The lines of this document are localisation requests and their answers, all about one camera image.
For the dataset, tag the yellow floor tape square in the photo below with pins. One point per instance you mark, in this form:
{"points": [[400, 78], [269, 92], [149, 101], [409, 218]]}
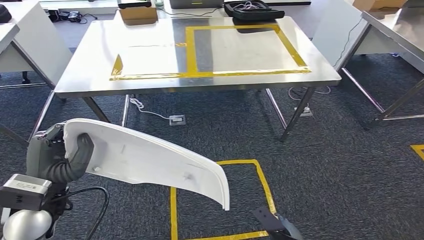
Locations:
{"points": [[418, 150], [173, 212]]}

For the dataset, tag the clear water bottle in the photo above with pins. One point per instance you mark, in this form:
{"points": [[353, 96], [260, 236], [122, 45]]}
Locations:
{"points": [[159, 2]]}

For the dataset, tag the white plastic car part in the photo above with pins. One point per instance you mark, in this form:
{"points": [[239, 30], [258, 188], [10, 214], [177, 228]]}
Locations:
{"points": [[149, 159]]}

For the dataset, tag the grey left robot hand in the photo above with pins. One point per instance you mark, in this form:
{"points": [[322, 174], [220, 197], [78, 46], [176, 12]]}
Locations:
{"points": [[43, 155]]}

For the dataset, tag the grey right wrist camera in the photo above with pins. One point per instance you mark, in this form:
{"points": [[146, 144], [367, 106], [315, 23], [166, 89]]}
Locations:
{"points": [[266, 220]]}

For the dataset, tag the grey floor socket box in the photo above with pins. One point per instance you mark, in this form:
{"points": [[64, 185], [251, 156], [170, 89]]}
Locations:
{"points": [[305, 112], [177, 120]]}

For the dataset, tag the grey laptop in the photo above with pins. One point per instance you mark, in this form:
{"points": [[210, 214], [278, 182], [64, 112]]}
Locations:
{"points": [[197, 3]]}

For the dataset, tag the black bag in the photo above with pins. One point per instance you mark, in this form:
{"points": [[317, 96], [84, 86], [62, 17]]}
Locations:
{"points": [[5, 14]]}

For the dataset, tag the cardboard box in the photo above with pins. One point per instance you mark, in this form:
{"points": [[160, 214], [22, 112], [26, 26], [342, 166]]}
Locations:
{"points": [[381, 4], [139, 15]]}

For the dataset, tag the stainless steel workbench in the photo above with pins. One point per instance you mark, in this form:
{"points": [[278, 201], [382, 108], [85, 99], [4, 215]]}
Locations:
{"points": [[149, 53]]}

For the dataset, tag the black foam case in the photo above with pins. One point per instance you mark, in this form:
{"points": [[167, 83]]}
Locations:
{"points": [[258, 14]]}

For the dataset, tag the black remote controller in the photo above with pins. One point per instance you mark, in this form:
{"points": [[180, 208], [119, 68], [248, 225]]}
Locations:
{"points": [[134, 4]]}

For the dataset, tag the stainless steel table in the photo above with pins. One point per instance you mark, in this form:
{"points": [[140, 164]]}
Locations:
{"points": [[6, 36], [404, 30]]}

